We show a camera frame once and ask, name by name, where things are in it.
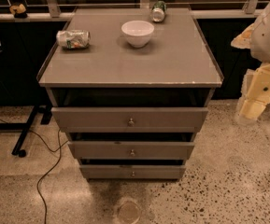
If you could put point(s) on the green soda can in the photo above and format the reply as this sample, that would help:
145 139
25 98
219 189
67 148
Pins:
158 11

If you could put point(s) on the metal window railing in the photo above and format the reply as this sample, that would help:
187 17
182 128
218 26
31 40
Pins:
59 6

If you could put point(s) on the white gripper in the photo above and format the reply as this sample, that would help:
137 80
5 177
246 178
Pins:
269 38

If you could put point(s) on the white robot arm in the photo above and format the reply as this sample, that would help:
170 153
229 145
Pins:
256 38

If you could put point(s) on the grey middle drawer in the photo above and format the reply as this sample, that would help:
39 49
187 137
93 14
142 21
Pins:
123 150

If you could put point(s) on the yellow black object on ledge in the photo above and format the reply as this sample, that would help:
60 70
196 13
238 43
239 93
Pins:
18 10

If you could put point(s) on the grey top drawer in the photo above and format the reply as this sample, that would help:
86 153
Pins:
130 119

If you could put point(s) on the crushed white green can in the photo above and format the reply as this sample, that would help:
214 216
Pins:
73 39

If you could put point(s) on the grey bottom drawer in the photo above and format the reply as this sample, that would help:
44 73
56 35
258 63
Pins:
132 171

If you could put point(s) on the grey drawer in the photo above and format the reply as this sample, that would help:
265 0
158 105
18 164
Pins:
130 119
123 150
132 171

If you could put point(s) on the grey drawer cabinet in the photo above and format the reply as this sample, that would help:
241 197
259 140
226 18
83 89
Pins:
175 69

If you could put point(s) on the white ceramic bowl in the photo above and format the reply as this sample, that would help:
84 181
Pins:
137 33

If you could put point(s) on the black desk leg frame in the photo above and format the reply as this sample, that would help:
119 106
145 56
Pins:
23 128

